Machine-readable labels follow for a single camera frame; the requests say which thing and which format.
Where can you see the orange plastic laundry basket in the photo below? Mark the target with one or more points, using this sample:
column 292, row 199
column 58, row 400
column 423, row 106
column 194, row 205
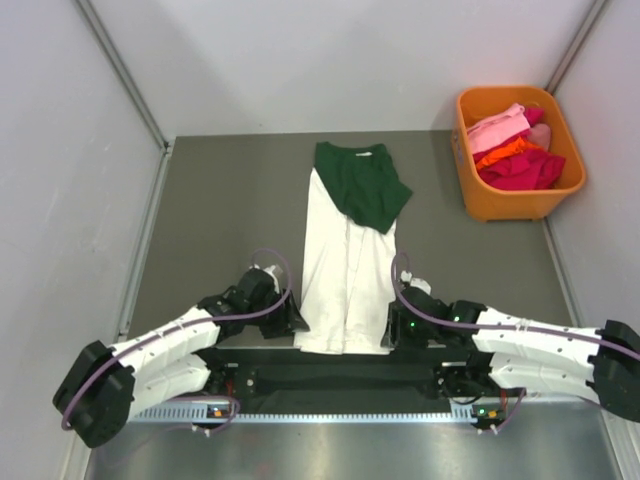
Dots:
column 485, row 203

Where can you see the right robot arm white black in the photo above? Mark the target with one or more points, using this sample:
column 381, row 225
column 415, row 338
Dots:
column 512, row 355

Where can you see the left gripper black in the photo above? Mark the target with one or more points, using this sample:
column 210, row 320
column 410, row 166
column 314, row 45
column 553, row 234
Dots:
column 288, row 321

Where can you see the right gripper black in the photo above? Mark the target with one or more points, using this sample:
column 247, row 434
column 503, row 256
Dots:
column 396, row 336

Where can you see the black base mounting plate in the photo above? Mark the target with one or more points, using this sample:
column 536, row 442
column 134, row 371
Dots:
column 287, row 381

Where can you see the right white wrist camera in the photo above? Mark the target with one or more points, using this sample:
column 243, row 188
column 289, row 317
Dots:
column 409, row 280

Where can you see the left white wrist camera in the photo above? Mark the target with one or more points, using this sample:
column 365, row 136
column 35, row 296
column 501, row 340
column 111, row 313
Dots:
column 276, row 274

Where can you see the pink t shirt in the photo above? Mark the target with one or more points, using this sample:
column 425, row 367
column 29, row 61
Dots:
column 492, row 131

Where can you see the white and green t shirt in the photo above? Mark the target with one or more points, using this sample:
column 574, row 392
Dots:
column 355, row 197

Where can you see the orange t shirt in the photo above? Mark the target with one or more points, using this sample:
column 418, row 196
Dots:
column 514, row 147

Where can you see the grey slotted cable duct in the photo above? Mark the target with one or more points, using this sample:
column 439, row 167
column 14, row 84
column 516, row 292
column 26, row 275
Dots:
column 204, row 413

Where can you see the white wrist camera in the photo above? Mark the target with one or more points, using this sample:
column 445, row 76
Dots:
column 409, row 280
column 276, row 274

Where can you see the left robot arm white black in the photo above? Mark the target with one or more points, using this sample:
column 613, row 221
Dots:
column 107, row 386

